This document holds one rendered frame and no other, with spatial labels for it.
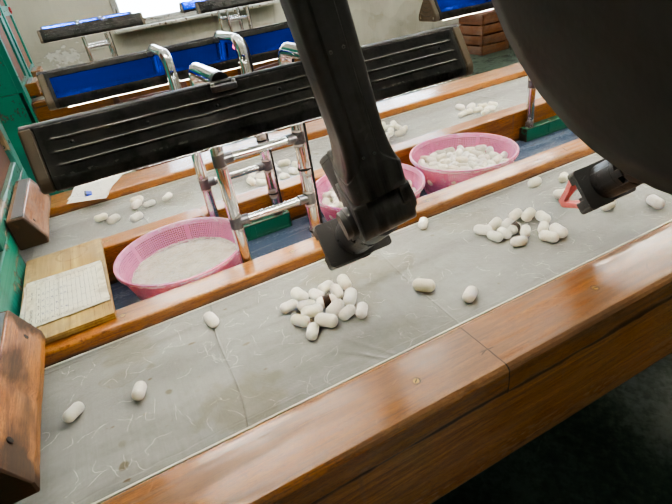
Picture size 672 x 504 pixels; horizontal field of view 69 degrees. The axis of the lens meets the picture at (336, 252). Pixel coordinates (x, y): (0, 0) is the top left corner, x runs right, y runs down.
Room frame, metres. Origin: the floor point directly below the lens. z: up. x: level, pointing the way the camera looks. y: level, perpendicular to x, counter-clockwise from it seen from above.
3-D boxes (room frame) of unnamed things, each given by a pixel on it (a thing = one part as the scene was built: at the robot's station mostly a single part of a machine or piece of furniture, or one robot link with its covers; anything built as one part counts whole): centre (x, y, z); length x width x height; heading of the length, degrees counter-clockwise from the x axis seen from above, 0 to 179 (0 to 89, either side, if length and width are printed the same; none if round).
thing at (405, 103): (1.62, -0.04, 0.67); 1.81 x 0.12 x 0.19; 112
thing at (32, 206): (1.09, 0.69, 0.83); 0.30 x 0.06 x 0.07; 22
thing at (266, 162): (1.13, 0.22, 0.90); 0.20 x 0.19 x 0.45; 112
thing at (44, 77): (1.21, 0.26, 1.08); 0.62 x 0.08 x 0.07; 112
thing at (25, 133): (0.69, 0.05, 1.08); 0.62 x 0.08 x 0.07; 112
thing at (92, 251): (0.80, 0.51, 0.77); 0.33 x 0.15 x 0.01; 22
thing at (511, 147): (1.16, -0.36, 0.72); 0.27 x 0.27 x 0.10
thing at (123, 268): (0.88, 0.31, 0.72); 0.27 x 0.27 x 0.10
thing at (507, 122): (1.26, -0.19, 0.71); 1.81 x 0.05 x 0.11; 112
